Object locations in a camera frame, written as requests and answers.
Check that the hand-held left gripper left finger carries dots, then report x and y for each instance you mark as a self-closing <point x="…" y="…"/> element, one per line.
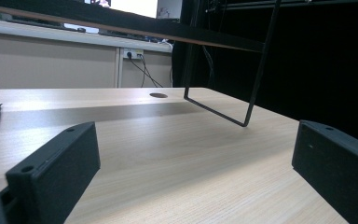
<point x="56" y="174"/>

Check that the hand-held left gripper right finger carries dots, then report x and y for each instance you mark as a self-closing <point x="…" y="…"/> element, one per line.
<point x="338" y="168"/>

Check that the black two-tier shelf rack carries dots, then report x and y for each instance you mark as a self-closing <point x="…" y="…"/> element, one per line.
<point x="167" y="29"/>

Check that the black curtain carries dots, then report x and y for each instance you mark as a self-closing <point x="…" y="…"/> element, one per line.
<point x="323" y="62"/>

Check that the lit monitor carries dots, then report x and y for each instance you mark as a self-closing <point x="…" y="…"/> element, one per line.
<point x="133" y="7"/>

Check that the white wall power outlet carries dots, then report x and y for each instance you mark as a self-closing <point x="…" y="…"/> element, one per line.
<point x="133" y="53"/>

